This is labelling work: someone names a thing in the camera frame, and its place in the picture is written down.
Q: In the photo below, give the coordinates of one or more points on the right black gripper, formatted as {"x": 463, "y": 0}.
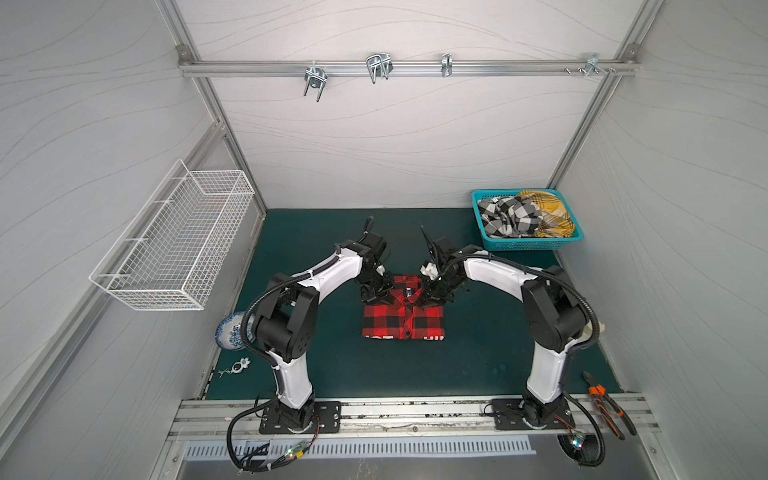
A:
{"x": 438, "y": 285}

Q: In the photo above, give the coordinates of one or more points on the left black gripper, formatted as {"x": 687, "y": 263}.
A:
{"x": 381, "y": 294}

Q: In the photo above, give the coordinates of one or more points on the red black plaid shirt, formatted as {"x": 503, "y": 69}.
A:
{"x": 401, "y": 316}

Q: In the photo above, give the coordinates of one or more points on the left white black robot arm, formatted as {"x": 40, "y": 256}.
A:
{"x": 280, "y": 324}

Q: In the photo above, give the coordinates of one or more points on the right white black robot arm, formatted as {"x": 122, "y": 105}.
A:
{"x": 559, "y": 318}

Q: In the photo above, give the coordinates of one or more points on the teal plastic basket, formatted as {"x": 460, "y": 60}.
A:
{"x": 520, "y": 244}

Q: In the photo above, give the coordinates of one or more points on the black white plaid shirt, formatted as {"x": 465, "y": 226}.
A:
{"x": 509, "y": 217}

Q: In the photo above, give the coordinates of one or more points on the yellow plaid shirt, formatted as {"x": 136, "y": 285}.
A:
{"x": 555, "y": 219}

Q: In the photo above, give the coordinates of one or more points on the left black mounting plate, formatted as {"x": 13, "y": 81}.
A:
{"x": 315, "y": 416}

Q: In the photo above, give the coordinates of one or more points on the black mounting plate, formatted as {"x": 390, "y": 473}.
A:
{"x": 512, "y": 414}
{"x": 315, "y": 416}

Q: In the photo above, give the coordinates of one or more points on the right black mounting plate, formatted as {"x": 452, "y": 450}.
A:
{"x": 512, "y": 414}

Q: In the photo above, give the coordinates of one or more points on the blue white ceramic bowl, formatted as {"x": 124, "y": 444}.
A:
{"x": 228, "y": 335}

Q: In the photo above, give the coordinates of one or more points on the small metal clamp piece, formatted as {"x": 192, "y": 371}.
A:
{"x": 236, "y": 368}

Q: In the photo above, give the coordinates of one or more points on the orange black pliers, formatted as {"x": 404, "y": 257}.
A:
{"x": 608, "y": 408}

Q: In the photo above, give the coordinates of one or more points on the metal U-bolt clamp left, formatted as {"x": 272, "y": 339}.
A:
{"x": 316, "y": 79}

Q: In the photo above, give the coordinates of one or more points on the metal u-bolt clamp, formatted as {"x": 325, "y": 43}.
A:
{"x": 379, "y": 65}
{"x": 316, "y": 79}

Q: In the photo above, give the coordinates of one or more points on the metal U-bolt clamp middle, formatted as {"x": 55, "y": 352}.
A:
{"x": 379, "y": 65}

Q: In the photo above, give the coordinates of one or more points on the white wire basket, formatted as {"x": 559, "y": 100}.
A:
{"x": 171, "y": 252}

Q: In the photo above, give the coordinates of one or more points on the small metal ring clamp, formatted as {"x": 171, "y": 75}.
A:
{"x": 446, "y": 65}

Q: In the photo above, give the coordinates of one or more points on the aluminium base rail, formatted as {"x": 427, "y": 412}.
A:
{"x": 389, "y": 417}

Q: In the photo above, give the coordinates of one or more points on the white slotted cable duct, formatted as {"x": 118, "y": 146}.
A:
{"x": 381, "y": 447}

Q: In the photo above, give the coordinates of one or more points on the metal bracket with bolts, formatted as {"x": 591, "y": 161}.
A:
{"x": 592, "y": 67}

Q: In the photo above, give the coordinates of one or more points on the aluminium cross rail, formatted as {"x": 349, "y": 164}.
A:
{"x": 401, "y": 68}

